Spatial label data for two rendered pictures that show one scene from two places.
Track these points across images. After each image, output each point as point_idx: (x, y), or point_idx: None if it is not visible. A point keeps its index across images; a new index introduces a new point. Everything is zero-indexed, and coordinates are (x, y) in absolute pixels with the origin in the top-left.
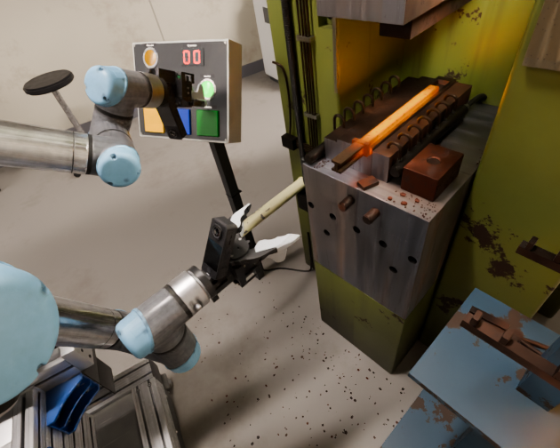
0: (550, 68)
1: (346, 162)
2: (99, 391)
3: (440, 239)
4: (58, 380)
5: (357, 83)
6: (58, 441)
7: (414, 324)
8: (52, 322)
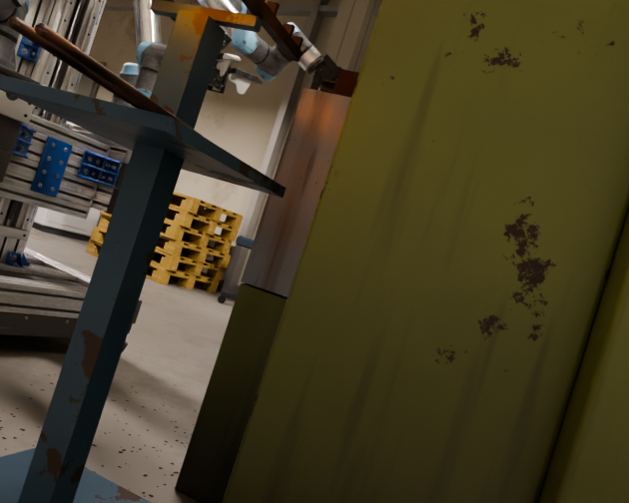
0: None
1: (332, 88)
2: (108, 195)
3: (326, 166)
4: (115, 156)
5: None
6: (74, 160)
7: (257, 379)
8: None
